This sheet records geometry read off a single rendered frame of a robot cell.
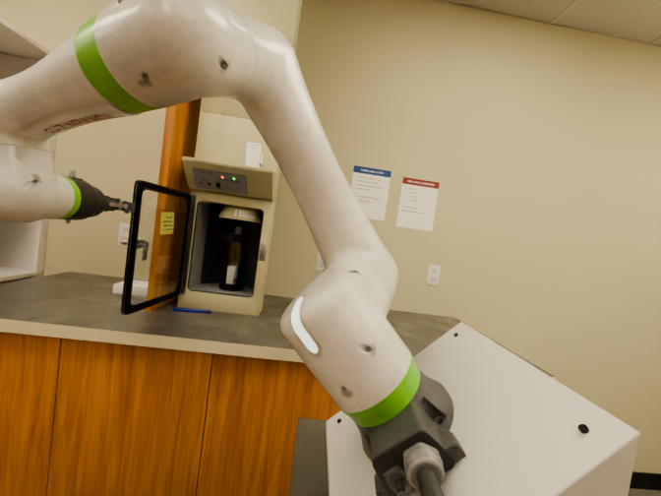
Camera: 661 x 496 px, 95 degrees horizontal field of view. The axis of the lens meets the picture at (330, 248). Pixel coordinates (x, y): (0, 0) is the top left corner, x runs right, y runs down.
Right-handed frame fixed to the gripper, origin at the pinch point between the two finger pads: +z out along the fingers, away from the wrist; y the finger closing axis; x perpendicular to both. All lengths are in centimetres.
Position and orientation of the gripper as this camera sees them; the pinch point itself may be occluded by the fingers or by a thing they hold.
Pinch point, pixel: (130, 207)
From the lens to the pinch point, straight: 107.4
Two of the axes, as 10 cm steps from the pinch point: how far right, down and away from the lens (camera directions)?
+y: -9.9, -1.3, -0.8
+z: -0.8, -0.6, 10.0
